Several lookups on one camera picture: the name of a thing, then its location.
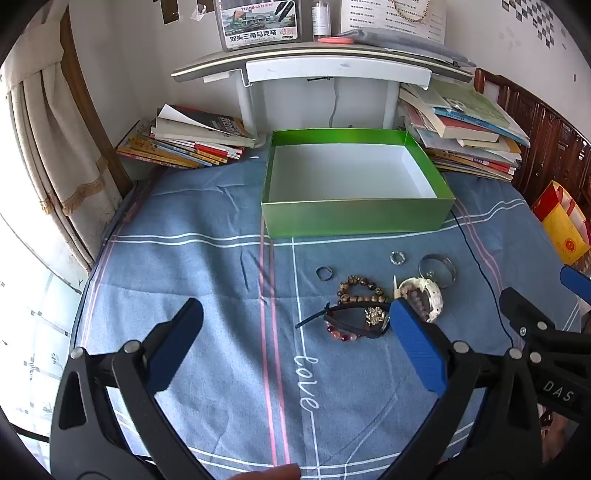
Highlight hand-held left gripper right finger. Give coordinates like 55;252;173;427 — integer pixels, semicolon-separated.
383;299;542;480

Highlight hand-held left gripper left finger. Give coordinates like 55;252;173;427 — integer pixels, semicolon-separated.
50;298;205;480

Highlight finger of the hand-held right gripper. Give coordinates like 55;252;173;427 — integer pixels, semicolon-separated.
499;287;557;344
560;265;591;305

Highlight pink bead bracelet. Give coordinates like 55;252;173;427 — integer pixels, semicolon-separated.
394;282;428;319

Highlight red bead bracelet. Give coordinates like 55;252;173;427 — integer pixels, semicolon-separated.
325;323;365;343

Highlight black wristwatch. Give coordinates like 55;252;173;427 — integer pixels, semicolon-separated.
295;302;393;341

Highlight brown wooden bead bracelet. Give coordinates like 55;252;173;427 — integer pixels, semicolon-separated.
337;275;386;306

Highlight green cardboard box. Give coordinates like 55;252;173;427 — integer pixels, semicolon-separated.
260;128;456;239

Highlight person's left hand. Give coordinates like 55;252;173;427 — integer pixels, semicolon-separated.
222;464;301;480

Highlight red yellow paper bag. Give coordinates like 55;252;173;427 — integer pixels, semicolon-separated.
531;180;591;266

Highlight silver bangle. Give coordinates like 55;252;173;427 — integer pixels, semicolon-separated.
418;255;458;289

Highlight wooden chair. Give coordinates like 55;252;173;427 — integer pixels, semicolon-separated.
473;67;591;204

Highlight tall stack of books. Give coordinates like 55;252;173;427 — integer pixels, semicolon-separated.
397;78;532;182

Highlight stack of thin colourful books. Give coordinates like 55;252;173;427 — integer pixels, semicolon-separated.
115;104;259;171

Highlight beige curtain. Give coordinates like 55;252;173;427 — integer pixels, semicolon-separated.
4;32;109;217

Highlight grey folder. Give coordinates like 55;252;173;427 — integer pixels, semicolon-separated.
332;28;476;70

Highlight grey white desk shelf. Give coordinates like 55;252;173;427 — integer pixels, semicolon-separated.
171;39;476;134

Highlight white printed paper sheet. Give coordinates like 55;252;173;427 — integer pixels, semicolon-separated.
341;0;448;44

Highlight marker pen box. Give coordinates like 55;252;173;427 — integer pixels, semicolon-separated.
216;0;301;51

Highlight thin black cable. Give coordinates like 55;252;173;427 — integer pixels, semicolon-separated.
450;205;515;344

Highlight brown wooden window frame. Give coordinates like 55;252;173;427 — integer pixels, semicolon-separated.
60;0;134;195

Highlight checkered wall sticker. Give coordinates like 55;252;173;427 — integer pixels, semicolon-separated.
503;0;568;47

